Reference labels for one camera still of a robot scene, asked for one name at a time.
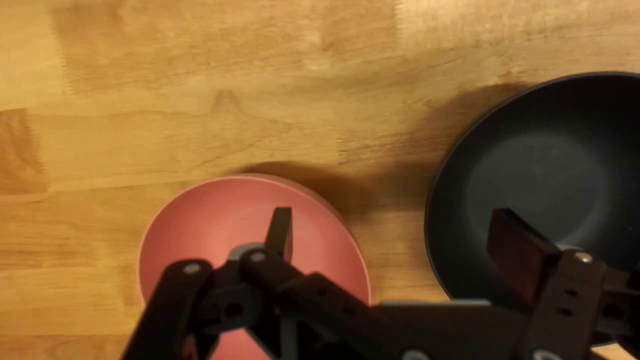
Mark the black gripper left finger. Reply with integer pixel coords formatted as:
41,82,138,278
123,207,402,360

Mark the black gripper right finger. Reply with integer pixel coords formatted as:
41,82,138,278
487,207,640,360

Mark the black bowl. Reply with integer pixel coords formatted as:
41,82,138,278
425,71,640,317

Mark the pink bowl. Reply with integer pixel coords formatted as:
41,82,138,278
137,175,375,360

